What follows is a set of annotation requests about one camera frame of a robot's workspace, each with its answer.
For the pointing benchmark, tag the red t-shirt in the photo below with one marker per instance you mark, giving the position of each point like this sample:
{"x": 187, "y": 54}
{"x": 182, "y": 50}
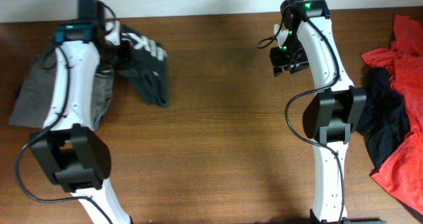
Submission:
{"x": 401, "y": 174}

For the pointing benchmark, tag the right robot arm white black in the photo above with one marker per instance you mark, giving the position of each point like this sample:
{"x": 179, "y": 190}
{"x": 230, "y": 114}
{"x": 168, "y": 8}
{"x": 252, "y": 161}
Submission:
{"x": 305, "y": 40}

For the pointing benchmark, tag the folded grey shorts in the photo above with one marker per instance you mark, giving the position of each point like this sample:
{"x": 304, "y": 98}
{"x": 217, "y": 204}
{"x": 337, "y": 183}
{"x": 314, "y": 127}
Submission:
{"x": 35, "y": 95}

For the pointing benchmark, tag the dark green t-shirt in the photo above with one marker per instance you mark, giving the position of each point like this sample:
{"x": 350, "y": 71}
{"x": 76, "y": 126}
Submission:
{"x": 144, "y": 63}

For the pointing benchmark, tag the black garment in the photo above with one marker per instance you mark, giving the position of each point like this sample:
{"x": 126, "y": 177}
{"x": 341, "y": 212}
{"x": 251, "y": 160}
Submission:
{"x": 383, "y": 122}

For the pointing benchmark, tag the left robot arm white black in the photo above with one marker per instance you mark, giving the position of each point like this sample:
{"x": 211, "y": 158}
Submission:
{"x": 67, "y": 149}

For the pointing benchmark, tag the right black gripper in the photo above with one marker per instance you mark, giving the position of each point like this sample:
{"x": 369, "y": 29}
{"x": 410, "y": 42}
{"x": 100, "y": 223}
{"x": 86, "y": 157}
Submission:
{"x": 278, "y": 61}

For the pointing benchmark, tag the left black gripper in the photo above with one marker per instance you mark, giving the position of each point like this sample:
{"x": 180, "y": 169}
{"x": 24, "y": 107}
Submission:
{"x": 126, "y": 55}

